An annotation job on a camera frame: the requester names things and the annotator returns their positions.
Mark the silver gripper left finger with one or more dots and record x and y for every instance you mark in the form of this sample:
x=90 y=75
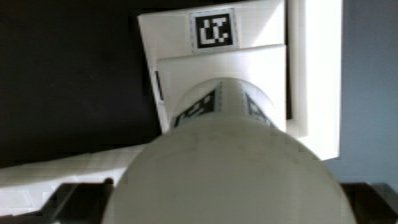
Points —
x=77 y=203

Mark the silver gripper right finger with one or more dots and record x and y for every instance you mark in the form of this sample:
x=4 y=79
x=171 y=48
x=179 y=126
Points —
x=374 y=201

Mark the white lamp bulb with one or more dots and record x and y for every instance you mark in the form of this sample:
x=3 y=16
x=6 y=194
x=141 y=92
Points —
x=227 y=172

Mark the white lamp base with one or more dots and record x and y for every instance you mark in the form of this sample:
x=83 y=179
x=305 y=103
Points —
x=216 y=42

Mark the white L-shaped fence wall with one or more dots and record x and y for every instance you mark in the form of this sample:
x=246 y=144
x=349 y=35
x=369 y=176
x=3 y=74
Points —
x=314 y=80

